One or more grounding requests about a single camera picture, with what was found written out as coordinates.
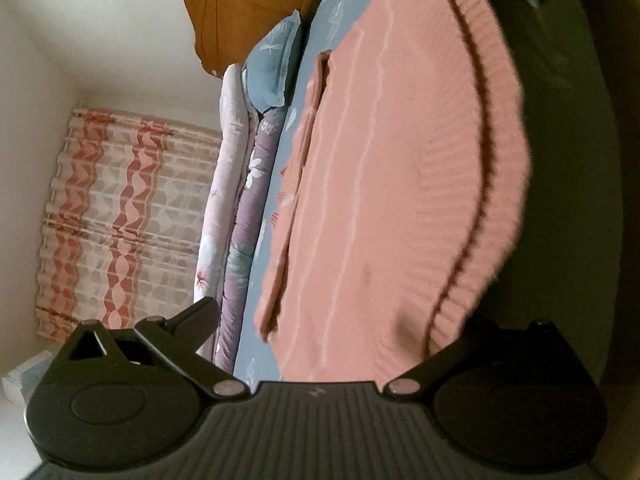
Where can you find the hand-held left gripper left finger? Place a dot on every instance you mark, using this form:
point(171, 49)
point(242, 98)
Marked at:
point(200, 317)

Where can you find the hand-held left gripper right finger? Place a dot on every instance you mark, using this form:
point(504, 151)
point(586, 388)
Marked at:
point(440, 362)

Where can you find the pink striped sweater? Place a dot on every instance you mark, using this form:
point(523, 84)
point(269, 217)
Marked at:
point(390, 185)

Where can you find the purple floral quilt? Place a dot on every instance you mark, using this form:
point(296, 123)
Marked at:
point(250, 210)

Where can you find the patterned lace curtain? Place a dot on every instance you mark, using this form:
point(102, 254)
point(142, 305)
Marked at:
point(125, 220)

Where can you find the teal patterned pillow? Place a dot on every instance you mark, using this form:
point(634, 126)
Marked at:
point(272, 65)

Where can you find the wooden headboard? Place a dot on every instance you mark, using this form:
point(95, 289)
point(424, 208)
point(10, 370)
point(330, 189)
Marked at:
point(240, 10)

